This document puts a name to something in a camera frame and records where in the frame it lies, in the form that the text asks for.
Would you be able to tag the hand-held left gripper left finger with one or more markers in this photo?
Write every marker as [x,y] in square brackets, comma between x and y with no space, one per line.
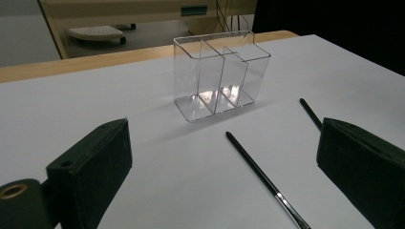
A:
[92,168]

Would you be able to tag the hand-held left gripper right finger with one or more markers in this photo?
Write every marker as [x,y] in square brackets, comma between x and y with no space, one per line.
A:
[359,168]

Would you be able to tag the black thin paintbrush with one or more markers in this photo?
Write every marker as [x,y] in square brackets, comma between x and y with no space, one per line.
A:
[254,165]
[309,111]

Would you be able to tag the clear acrylic organizer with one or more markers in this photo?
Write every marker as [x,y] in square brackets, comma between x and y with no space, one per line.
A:
[197,79]

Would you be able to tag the white perforated stool seat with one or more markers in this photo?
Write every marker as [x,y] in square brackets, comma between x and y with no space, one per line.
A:
[95,32]

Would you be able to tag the teal green bar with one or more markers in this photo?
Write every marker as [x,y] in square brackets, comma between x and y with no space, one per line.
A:
[194,10]

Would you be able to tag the light wooden furniture frame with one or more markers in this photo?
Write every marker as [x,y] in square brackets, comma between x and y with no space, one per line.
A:
[127,6]

